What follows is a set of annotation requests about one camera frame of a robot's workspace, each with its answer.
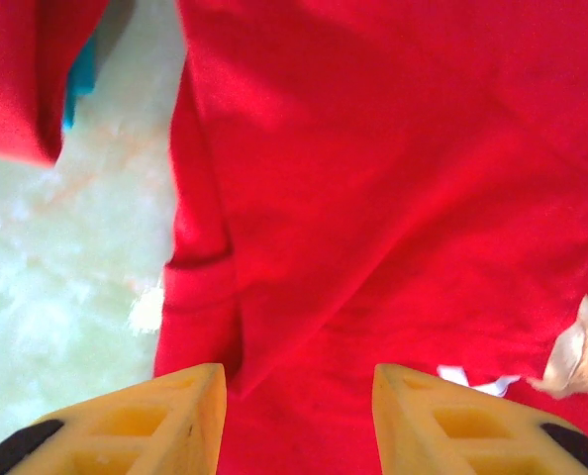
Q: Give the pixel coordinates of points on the red t-shirt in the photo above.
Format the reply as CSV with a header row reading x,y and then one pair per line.
x,y
12,79
373,173

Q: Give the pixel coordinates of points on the folded red t-shirt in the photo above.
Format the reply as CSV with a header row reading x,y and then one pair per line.
x,y
12,79

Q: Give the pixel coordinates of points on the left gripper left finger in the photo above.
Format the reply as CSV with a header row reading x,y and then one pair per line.
x,y
140,430

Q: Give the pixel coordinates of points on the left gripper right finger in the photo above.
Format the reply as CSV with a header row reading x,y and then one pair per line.
x,y
462,430

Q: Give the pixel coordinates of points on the folded teal t-shirt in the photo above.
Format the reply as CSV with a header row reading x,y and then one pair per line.
x,y
81,84

